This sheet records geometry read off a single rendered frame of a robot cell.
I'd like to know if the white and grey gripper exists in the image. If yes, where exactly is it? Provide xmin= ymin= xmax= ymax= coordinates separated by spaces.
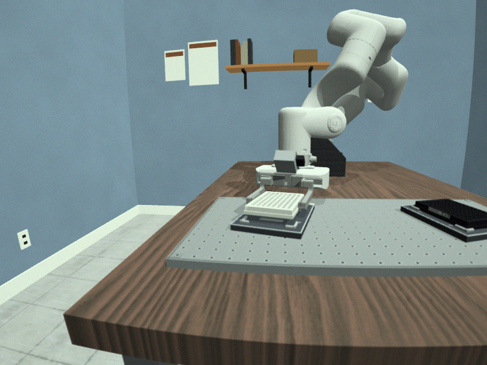
xmin=246 ymin=164 xmax=330 ymax=212

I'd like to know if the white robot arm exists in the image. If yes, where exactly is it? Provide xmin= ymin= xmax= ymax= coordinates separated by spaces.
xmin=274 ymin=9 xmax=408 ymax=173

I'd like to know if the dark grey rectangular frame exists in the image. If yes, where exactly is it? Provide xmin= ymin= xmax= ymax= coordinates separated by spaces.
xmin=400 ymin=204 xmax=487 ymax=242

